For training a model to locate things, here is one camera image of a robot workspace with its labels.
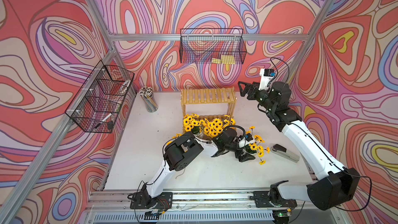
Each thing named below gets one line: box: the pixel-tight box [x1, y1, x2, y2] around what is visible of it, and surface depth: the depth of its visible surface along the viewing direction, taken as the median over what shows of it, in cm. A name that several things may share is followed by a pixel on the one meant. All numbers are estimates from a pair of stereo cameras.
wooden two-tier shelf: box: [180, 87, 237, 122], surface depth 82 cm
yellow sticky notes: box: [211, 54, 236, 65], surface depth 86 cm
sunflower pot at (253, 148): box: [244, 126, 271, 165], surface depth 79 cm
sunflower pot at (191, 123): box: [182, 113, 203, 135], surface depth 84 cm
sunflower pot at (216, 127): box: [203, 114, 236, 138], surface depth 83 cm
